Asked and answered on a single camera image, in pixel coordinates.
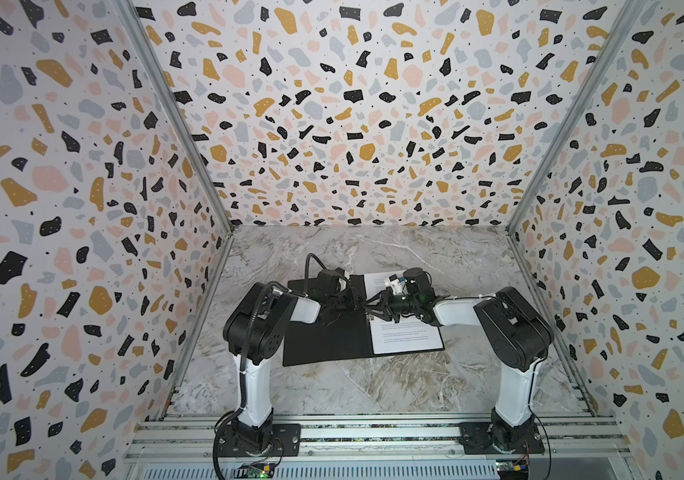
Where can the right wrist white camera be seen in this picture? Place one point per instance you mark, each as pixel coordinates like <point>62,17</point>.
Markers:
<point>397,284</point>

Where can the aluminium corner post right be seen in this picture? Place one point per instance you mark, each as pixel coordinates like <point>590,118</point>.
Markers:
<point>625,20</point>

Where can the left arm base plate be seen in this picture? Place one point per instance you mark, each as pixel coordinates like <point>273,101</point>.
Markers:
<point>283,439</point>

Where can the aluminium corner post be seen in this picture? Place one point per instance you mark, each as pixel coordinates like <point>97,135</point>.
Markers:
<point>139,39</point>
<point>625,20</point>

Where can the text page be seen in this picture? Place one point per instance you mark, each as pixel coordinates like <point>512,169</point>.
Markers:
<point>410,335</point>

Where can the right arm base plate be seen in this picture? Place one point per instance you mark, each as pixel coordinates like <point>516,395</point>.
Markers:
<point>497,438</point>

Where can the orange black file folder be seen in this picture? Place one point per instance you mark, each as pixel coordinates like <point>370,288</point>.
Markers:
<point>332,337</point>

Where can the aluminium corner post left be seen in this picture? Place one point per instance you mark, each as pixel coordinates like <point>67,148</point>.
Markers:
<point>139,39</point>

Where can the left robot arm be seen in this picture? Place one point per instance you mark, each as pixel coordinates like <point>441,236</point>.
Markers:
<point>311,320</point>

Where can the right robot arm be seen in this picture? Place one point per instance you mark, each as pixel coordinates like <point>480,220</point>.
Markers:
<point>518,335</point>

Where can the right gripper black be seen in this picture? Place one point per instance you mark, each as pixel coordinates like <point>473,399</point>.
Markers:
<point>387,303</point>

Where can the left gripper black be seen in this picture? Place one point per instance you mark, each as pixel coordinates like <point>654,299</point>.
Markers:
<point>349,297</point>

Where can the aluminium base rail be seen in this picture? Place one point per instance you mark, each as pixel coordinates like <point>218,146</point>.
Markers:
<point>387,446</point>

